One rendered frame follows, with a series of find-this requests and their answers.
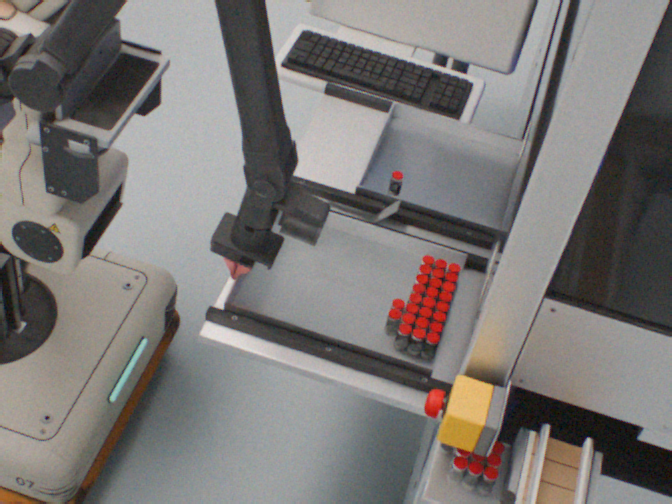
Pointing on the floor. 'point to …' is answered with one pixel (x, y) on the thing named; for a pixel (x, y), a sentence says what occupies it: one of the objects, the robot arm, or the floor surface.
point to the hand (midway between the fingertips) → (235, 273)
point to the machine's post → (559, 183)
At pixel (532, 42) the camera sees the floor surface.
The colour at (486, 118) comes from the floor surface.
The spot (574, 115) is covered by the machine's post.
